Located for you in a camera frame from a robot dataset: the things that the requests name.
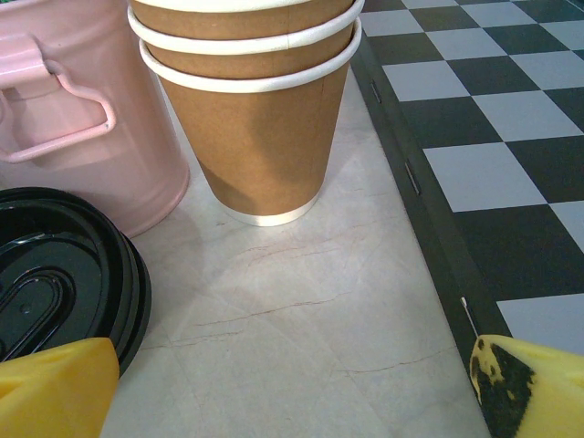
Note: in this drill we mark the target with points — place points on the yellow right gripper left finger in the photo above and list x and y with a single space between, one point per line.
45 392

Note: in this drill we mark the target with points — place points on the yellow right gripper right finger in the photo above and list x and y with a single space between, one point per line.
547 392

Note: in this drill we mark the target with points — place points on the pink metal bucket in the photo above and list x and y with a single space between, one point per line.
137 173

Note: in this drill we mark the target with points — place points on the black grey chessboard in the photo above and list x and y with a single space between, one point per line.
502 137

